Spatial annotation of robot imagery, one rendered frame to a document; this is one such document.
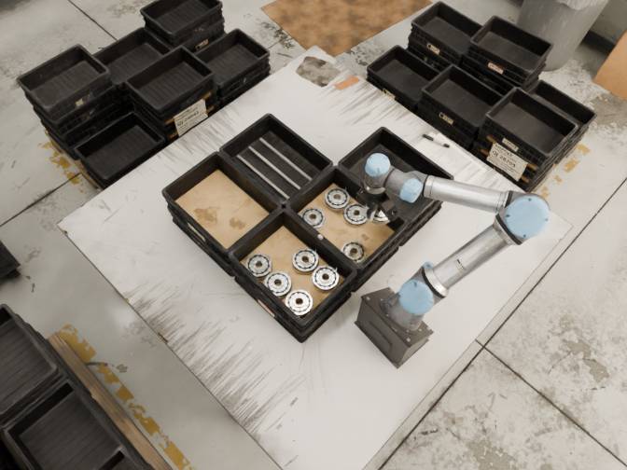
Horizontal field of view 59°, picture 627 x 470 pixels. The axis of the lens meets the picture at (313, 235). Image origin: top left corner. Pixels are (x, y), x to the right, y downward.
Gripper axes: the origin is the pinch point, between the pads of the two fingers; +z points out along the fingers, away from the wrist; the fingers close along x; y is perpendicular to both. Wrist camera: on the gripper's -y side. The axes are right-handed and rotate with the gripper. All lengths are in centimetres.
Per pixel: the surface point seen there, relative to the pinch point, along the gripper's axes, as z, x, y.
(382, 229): 17.7, -4.8, -1.1
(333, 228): 16.6, 8.1, 13.9
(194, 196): 14, 36, 66
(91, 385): 75, 123, 63
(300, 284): 13.8, 35.6, 6.2
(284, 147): 19, -8, 57
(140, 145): 73, 21, 149
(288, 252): 14.6, 28.6, 19.4
